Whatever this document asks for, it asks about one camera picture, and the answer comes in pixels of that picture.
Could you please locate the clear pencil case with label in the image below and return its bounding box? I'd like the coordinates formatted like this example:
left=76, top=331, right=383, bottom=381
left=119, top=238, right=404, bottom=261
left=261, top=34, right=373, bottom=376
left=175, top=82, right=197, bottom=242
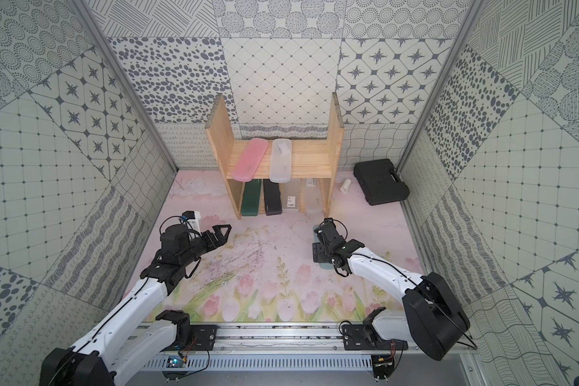
left=280, top=179, right=301, bottom=212

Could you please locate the pink pencil case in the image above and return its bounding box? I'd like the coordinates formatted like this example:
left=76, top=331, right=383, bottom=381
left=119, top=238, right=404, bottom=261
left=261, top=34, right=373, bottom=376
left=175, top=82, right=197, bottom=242
left=231, top=138, right=269, bottom=183

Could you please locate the clear white pencil case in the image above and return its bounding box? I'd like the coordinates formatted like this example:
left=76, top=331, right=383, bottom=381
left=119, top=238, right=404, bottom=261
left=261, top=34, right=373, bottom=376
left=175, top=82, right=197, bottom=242
left=269, top=138, right=292, bottom=183

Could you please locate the teal pencil case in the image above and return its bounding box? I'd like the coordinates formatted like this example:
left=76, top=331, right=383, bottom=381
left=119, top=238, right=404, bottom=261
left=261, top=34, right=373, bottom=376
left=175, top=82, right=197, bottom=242
left=312, top=227, right=333, bottom=270

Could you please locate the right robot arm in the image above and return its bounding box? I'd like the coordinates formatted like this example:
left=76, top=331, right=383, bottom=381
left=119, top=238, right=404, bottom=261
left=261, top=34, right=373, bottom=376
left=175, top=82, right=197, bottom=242
left=312, top=218, right=476, bottom=360

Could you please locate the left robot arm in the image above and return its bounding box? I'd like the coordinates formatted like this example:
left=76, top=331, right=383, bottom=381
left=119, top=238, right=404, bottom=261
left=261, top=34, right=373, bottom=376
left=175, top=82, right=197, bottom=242
left=40, top=218, right=232, bottom=385

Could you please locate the dark green pencil case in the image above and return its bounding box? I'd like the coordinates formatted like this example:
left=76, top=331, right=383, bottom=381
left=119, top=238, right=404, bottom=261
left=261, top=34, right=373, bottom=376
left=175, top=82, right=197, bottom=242
left=241, top=179, right=262, bottom=216

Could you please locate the black pencil case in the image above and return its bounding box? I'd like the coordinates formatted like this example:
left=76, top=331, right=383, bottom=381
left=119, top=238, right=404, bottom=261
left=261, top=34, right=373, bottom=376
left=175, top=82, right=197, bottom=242
left=263, top=179, right=282, bottom=216

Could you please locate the wooden shelf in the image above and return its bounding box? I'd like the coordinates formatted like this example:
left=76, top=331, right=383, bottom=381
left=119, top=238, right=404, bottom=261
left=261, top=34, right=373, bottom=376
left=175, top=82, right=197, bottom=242
left=204, top=93, right=344, bottom=219

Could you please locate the small white roll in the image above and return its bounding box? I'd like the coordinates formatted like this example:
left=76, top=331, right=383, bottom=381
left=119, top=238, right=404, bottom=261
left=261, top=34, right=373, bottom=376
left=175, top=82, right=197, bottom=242
left=339, top=179, right=352, bottom=194

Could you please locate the black plastic tool case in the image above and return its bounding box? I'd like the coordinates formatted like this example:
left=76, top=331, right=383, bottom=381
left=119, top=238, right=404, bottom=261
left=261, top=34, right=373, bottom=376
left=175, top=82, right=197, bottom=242
left=353, top=159, right=410, bottom=206

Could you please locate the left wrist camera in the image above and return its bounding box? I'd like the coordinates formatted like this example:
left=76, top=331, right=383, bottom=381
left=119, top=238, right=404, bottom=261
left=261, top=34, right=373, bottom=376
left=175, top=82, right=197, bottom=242
left=181, top=211, right=201, bottom=233

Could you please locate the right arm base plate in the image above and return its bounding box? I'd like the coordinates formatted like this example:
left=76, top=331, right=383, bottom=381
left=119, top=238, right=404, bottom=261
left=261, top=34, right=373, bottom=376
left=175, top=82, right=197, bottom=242
left=339, top=321, right=409, bottom=351

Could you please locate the aluminium mounting rail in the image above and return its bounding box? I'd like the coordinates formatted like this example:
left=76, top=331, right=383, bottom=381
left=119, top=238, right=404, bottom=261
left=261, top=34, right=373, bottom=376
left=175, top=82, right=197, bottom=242
left=79, top=320, right=479, bottom=355

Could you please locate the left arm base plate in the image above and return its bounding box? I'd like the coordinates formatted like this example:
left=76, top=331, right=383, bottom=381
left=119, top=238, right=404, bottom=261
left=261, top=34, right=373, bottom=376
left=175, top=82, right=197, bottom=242
left=165, top=324, right=219, bottom=352

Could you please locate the white slotted cable duct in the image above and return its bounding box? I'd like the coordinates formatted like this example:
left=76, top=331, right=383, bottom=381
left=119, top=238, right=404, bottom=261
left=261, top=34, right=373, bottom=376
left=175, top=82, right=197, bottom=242
left=141, top=353, right=372, bottom=372

